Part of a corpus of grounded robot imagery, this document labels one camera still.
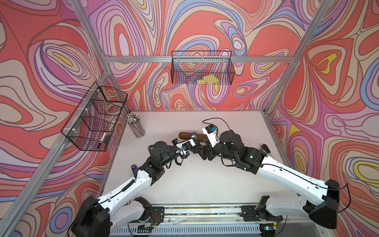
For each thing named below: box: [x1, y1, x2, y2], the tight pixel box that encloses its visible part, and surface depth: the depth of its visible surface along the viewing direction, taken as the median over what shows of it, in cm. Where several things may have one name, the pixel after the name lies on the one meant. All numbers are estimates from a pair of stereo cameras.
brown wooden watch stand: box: [178, 131, 209, 142], surface depth 89 cm
